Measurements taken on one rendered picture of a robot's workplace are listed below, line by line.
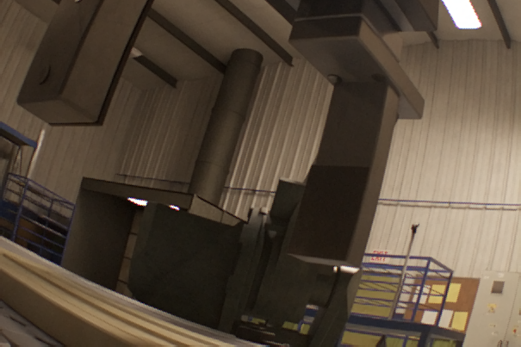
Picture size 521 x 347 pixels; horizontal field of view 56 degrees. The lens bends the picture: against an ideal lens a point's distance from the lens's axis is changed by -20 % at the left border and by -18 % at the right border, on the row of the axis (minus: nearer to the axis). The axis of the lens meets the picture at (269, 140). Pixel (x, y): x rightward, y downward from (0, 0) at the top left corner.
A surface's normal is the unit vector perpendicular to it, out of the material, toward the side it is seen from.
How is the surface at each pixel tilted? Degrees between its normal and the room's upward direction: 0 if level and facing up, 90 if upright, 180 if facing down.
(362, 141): 90
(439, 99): 90
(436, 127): 90
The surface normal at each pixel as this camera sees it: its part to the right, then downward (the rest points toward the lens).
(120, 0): 0.79, 0.02
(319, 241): -0.55, -0.40
